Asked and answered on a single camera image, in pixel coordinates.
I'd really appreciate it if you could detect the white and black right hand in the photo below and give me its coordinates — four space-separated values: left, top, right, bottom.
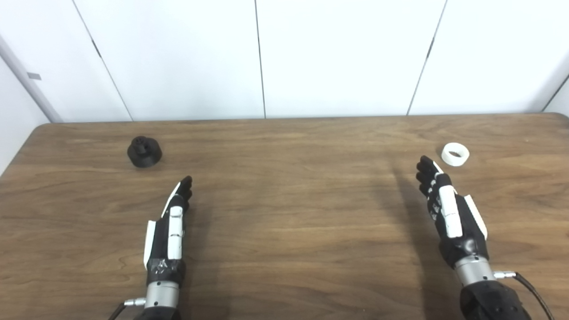
416 155 490 270

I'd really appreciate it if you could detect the white and black left hand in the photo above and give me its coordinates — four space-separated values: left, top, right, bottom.
143 176 193 286

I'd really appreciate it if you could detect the white plastic ring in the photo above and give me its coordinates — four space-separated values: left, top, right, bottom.
441 143 470 167

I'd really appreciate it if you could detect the round black plastic part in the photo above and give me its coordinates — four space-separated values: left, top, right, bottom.
127 136 162 168

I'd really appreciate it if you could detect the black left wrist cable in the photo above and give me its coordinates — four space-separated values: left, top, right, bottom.
108 298 147 320

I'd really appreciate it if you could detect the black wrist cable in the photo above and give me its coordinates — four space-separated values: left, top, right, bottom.
494 271 555 320
108 298 147 320

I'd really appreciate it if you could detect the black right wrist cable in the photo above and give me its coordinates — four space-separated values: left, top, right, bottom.
494 271 555 320

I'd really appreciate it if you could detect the grey wall corner post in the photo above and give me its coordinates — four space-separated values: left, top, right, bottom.
0 35 64 124

